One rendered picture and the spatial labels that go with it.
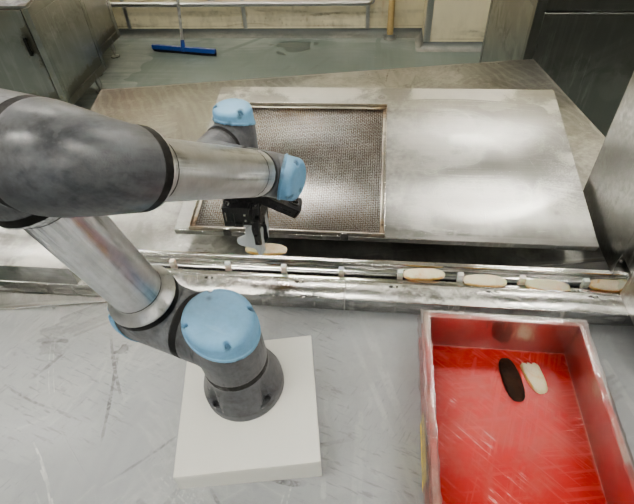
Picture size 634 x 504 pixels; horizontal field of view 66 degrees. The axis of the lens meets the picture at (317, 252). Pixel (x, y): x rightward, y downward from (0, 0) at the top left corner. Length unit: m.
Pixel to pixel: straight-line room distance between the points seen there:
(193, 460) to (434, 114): 1.15
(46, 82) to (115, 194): 3.31
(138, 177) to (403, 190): 0.92
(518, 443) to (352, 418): 0.31
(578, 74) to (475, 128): 1.39
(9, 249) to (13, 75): 2.60
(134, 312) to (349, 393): 0.46
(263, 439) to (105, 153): 0.60
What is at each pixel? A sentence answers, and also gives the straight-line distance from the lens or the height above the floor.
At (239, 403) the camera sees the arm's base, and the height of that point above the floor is 0.94.
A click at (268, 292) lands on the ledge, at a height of 0.86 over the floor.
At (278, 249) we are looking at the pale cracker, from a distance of 1.15.
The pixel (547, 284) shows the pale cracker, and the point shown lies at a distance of 1.25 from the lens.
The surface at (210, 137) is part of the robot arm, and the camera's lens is 0.90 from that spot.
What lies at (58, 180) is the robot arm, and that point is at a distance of 0.51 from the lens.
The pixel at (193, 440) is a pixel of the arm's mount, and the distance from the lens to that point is 0.97.
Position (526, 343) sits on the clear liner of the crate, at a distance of 1.12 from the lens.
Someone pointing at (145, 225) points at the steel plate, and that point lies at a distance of 1.48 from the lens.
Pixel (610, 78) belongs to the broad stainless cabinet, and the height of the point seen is 0.57.
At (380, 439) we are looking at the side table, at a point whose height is 0.82.
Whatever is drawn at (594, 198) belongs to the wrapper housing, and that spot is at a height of 0.92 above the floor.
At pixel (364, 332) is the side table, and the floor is 0.82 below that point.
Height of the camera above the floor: 1.72
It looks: 45 degrees down
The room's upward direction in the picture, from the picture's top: 3 degrees counter-clockwise
